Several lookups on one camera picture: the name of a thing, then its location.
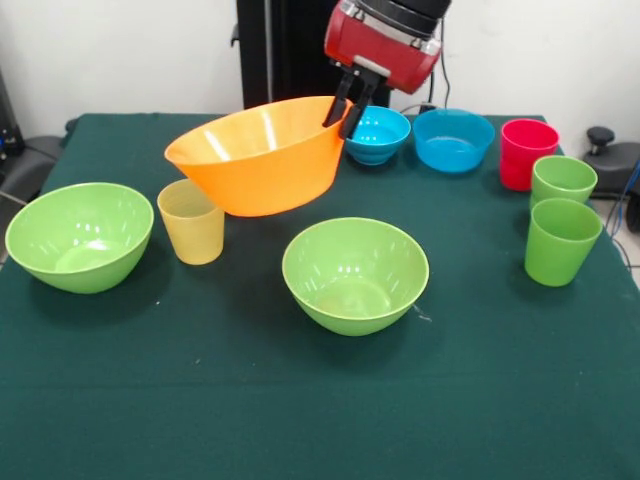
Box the translucent blue plastic bowl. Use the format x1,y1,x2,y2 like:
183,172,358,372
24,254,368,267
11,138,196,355
412,108,497,174

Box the black wall cable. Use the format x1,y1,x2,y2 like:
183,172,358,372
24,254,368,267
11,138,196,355
427,14,454,110

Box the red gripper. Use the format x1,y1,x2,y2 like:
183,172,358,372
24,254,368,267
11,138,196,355
322,0,443,140

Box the green plastic cup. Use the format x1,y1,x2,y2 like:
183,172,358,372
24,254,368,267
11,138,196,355
529,155,599,211
524,197,604,288

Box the green plastic bowl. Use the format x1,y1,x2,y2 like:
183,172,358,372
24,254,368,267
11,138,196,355
4,182,155,295
281,216,430,337

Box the yellow plastic cup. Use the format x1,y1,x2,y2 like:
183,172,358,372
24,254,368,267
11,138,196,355
156,178,227,266

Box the ribbed cyan plastic bowl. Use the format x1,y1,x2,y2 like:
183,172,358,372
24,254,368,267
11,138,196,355
344,105,412,166

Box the black stand base with knob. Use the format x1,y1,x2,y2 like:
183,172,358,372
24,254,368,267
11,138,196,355
585,125,640,201

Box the blue cable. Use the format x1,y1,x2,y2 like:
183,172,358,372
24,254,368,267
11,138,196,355
607,164,640,236

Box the red plastic cup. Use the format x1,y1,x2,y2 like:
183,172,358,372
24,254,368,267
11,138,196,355
500,118,560,193

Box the large orange plastic bowl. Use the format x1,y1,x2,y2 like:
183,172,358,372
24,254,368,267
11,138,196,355
163,95,352,219

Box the dark green table cloth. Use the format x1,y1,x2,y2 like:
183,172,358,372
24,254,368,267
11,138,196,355
0,113,640,480

